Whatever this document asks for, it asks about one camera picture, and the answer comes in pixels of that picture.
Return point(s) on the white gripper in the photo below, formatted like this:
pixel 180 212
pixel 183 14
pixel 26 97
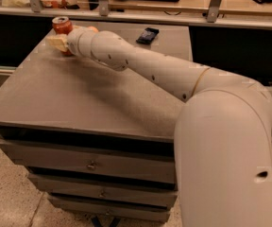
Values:
pixel 73 43

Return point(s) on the red coke can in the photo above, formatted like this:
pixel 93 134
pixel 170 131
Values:
pixel 62 25

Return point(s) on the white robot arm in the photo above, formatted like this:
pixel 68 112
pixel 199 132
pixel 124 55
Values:
pixel 223 135

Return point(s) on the orange fruit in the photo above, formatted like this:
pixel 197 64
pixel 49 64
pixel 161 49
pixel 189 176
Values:
pixel 93 29

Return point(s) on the dark snack bar wrapper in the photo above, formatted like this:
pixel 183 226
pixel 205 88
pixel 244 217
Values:
pixel 147 36

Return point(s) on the grey drawer cabinet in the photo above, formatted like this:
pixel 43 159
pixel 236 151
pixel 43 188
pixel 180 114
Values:
pixel 77 102

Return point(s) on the middle grey drawer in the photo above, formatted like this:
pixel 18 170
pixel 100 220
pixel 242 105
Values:
pixel 104 191

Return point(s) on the grey drawer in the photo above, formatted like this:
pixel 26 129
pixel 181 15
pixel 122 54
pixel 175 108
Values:
pixel 110 208
pixel 91 160
pixel 104 191

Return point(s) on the top grey drawer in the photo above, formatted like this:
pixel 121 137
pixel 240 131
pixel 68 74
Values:
pixel 91 160

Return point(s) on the grey metal railing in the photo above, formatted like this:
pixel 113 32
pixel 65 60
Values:
pixel 223 13

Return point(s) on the bottom grey drawer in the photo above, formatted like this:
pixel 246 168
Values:
pixel 110 208

